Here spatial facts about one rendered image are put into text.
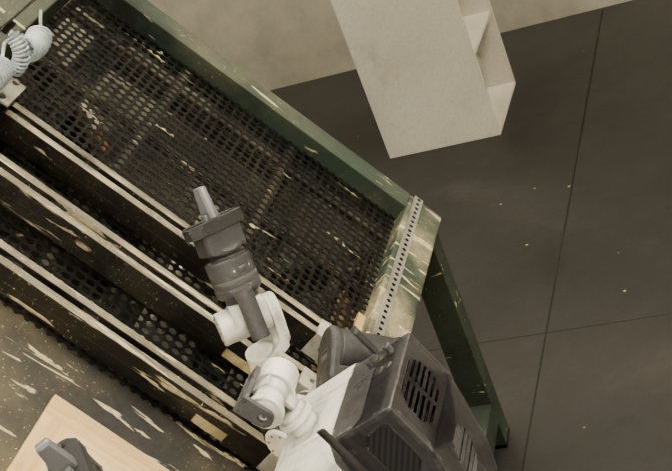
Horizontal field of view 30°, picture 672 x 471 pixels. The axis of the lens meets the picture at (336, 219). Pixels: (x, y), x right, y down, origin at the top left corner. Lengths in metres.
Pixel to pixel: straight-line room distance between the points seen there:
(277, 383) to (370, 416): 0.19
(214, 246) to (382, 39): 3.83
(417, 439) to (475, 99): 4.25
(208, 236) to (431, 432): 0.59
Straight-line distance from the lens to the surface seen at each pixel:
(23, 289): 2.59
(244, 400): 2.00
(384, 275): 3.34
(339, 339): 2.20
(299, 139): 3.60
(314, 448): 1.99
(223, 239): 2.30
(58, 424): 2.46
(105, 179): 2.91
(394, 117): 6.19
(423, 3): 5.92
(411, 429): 1.92
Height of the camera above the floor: 2.47
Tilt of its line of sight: 25 degrees down
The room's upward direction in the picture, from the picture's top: 22 degrees counter-clockwise
